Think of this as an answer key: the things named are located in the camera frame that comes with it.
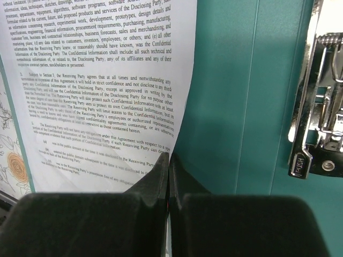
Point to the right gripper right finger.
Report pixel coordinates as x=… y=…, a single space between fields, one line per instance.
x=205 y=224

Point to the teal plastic folder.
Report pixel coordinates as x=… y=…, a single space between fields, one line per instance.
x=247 y=64

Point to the floral patterned table mat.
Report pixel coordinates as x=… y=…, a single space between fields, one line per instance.
x=10 y=139

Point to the printed paper sheet top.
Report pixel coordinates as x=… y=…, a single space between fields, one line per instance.
x=98 y=88

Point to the silver folder clip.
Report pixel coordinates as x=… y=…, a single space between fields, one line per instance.
x=316 y=127

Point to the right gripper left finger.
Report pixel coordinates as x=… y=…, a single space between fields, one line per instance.
x=132 y=223

